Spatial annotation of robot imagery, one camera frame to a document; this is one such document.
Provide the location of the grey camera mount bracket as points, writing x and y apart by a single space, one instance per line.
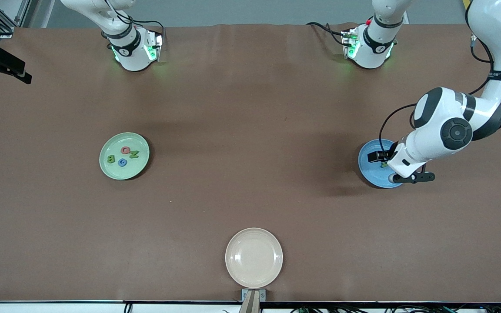
253 300

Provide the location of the beige plate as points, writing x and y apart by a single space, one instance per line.
254 258

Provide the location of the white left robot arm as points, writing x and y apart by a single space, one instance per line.
442 130

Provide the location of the brown table mat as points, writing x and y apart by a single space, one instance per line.
250 195

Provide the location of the red capital letter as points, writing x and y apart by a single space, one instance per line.
122 150

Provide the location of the blue plate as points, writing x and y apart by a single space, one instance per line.
370 171

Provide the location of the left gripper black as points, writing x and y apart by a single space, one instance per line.
386 157

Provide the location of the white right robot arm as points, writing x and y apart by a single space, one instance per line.
131 52

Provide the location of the blue capital letter G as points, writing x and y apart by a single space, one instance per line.
119 162

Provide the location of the light green plate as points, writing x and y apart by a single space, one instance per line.
133 171

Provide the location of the silver base connector box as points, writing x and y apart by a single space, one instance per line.
349 43
154 45

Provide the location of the green capital letter B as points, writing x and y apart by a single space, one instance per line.
111 159

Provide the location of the green capital letter N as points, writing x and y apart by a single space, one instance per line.
134 154

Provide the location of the grey aluminium strut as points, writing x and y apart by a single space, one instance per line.
26 13

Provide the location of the white table edge rail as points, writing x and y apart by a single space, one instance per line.
59 308

